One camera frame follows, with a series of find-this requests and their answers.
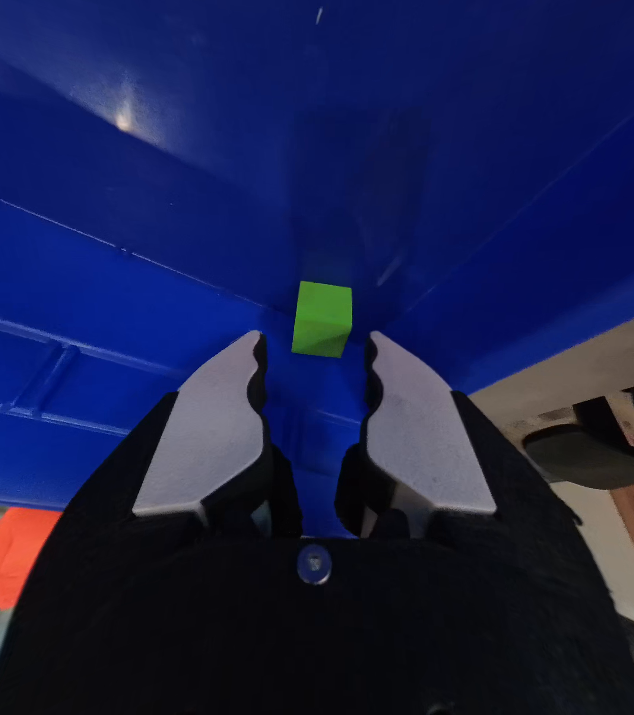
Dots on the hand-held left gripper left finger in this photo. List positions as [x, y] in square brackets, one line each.
[211, 441]

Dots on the green wooden cube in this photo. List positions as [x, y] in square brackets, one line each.
[322, 318]

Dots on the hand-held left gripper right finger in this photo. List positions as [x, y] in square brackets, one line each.
[429, 441]

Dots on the blue plastic bin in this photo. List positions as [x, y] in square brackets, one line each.
[127, 335]

